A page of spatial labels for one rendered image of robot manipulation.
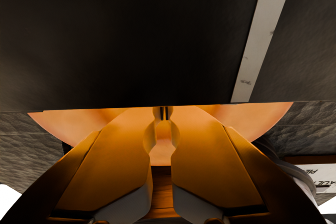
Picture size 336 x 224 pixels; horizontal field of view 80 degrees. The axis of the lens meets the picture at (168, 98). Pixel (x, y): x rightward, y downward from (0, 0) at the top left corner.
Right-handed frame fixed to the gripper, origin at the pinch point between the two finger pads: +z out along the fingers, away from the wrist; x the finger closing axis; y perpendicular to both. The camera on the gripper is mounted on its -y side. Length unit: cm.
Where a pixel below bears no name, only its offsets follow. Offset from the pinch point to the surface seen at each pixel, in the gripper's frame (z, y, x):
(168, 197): 3.3, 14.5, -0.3
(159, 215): 1.1, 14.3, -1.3
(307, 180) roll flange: 9.5, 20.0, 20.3
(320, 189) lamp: 23, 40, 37
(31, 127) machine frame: 9.3, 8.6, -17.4
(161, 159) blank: 0.6, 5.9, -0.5
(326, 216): 348, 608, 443
